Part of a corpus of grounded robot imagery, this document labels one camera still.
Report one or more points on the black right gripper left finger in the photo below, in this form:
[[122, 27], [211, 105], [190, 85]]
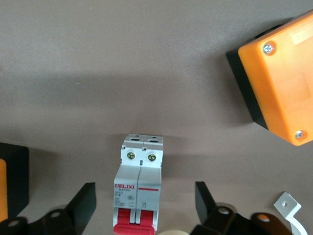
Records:
[[80, 208]]

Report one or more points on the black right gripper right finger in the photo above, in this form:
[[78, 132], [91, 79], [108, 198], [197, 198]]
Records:
[[207, 210]]

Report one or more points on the white red circuit breaker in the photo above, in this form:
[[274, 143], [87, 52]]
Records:
[[137, 178]]

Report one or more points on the orange button box with hole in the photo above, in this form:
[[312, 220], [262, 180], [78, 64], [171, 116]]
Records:
[[286, 80], [14, 181]]

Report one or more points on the small white arc bracket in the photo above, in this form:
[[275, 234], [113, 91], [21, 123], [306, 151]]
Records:
[[287, 205]]

